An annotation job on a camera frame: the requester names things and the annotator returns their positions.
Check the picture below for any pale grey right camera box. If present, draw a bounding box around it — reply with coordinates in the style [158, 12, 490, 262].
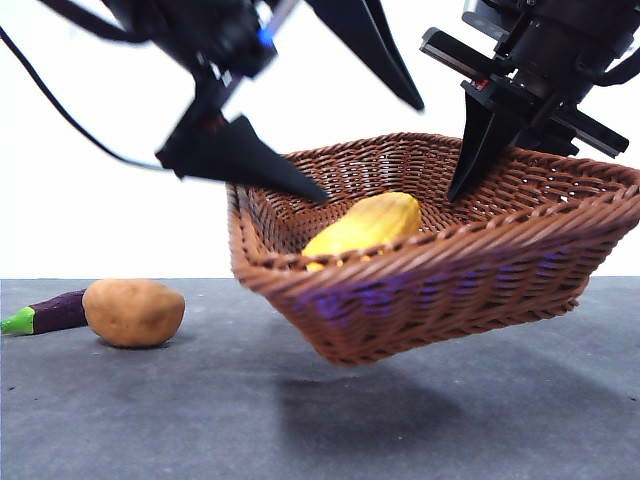
[462, 0, 524, 39]

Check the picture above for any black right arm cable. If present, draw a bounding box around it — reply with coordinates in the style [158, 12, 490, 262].
[592, 47, 640, 87]

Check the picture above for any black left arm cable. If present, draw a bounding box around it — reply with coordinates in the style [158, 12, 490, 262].
[0, 24, 169, 170]
[39, 0, 151, 45]

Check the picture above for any brown wicker basket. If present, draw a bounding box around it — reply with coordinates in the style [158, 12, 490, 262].
[225, 132, 640, 367]

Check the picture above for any brown potato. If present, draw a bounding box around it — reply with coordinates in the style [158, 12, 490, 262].
[82, 278, 186, 349]

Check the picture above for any yellow corn cob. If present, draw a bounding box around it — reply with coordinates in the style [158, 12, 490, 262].
[301, 192, 422, 271]

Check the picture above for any purple eggplant with green stem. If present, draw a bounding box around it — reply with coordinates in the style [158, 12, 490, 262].
[0, 288, 89, 336]

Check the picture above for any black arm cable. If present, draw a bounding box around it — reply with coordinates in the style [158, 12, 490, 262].
[0, 24, 169, 170]
[592, 47, 640, 87]
[39, 0, 151, 45]

